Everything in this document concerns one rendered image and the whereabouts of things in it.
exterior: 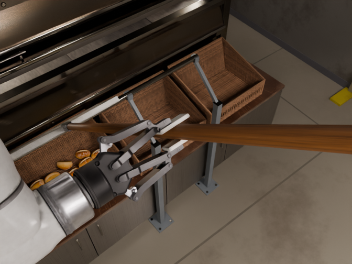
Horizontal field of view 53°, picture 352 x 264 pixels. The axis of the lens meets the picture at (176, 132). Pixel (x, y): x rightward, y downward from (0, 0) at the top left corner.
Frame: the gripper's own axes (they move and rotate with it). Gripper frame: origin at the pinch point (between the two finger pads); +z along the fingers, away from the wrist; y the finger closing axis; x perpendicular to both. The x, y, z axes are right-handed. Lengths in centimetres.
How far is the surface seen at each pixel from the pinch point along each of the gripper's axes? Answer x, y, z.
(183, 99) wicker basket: -152, 28, 89
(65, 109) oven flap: -156, -3, 16
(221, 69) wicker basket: -174, 28, 145
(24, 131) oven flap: -155, -2, -10
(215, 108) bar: -116, 35, 87
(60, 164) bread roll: -169, 27, -1
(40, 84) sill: -144, -21, 8
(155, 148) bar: -114, 35, 39
